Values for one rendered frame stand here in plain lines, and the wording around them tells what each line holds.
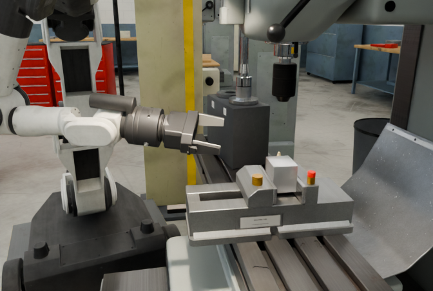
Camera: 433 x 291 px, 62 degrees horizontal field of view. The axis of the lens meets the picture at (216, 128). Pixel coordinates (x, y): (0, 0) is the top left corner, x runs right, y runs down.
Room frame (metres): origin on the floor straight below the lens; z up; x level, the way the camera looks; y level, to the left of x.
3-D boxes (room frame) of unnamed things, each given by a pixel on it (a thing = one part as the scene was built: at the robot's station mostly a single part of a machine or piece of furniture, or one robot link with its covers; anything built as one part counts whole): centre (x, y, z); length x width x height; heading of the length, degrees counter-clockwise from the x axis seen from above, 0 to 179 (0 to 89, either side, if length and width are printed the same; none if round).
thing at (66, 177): (1.34, 0.52, 0.68); 0.21 x 0.20 x 0.13; 23
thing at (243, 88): (1.08, -0.08, 1.15); 0.05 x 0.05 x 0.06
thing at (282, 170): (0.72, -0.14, 1.03); 0.06 x 0.05 x 0.06; 8
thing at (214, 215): (0.72, -0.11, 0.97); 0.35 x 0.15 x 0.11; 98
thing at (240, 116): (1.12, -0.06, 1.02); 0.22 x 0.12 x 0.20; 21
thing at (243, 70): (1.08, -0.08, 1.24); 0.03 x 0.03 x 0.11
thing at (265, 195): (0.71, -0.08, 1.01); 0.12 x 0.06 x 0.04; 8
